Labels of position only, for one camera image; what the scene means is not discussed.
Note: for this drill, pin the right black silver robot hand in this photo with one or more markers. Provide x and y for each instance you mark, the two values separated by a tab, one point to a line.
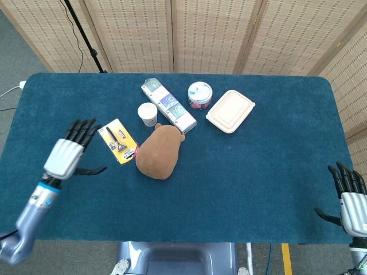
354	212

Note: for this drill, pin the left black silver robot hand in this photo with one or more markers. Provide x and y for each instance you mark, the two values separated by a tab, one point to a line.
63	156

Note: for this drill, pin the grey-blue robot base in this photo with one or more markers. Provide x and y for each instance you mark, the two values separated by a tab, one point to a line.
177	257

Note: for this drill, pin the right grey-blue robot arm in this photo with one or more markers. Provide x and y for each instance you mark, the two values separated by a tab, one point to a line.
359	257

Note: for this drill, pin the yellow razor blister pack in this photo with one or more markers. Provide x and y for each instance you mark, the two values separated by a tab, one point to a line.
113	134

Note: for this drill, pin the white paper cup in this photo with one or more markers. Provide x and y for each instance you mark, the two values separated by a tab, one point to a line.
147	113

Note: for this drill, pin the brown capybara plush toy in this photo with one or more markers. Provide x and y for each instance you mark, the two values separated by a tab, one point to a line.
159	151

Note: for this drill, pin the long white sachet box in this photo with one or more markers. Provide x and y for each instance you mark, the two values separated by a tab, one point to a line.
169	106

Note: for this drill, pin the black tripod stand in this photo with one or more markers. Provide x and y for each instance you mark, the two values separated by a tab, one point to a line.
86	40

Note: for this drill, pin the blue table cloth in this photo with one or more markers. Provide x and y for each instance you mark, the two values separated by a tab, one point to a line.
229	177

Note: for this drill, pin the round clear lidded jar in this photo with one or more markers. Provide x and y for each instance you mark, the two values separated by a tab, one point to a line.
200	93

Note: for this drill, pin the beige lidded food container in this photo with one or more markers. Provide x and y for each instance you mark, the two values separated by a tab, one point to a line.
229	111

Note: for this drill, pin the bamboo folding screen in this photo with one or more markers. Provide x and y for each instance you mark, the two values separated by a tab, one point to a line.
212	34

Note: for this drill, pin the white perforated metal bracket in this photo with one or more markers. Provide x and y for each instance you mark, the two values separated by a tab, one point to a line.
120	267
243	271

